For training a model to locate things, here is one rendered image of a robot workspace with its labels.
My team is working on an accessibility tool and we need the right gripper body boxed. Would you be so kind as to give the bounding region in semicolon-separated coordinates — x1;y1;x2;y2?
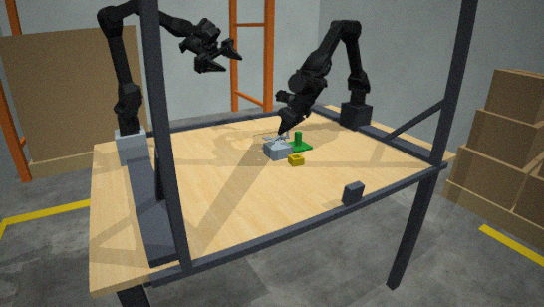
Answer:
277;94;315;126

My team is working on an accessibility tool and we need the yellow square nut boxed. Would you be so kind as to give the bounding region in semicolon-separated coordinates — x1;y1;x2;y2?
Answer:
288;153;305;167

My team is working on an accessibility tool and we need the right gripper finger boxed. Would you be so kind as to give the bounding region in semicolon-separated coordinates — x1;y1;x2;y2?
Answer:
294;117;305;127
278;118;295;136

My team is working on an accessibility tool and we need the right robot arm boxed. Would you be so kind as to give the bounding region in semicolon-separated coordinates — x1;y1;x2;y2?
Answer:
275;20;370;108

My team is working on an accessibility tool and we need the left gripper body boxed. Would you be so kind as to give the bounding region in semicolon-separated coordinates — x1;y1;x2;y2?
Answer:
194;38;234;74

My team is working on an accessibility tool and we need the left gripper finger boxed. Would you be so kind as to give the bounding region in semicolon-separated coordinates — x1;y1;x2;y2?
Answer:
226;41;242;61
202;55;226;73

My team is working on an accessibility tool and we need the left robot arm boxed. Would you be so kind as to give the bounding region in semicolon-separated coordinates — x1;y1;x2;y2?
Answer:
97;0;221;137

